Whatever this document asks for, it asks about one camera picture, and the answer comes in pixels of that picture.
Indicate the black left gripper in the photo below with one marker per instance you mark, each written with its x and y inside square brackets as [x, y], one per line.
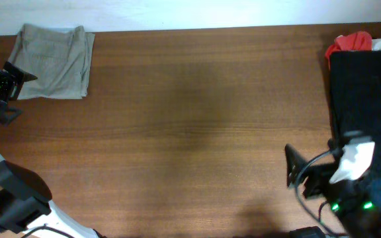
[14, 86]

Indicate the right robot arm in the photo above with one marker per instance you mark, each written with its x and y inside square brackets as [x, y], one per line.
[354, 215]

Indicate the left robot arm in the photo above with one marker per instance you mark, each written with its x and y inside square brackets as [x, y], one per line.
[26, 205]

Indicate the red garment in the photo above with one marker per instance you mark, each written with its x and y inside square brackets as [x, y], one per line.
[358, 41]

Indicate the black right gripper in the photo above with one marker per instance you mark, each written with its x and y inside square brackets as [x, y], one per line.
[319, 173]

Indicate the black folded garment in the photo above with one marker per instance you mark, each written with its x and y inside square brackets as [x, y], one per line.
[355, 87]

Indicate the khaki shorts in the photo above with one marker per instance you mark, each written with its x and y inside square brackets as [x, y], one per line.
[60, 59]

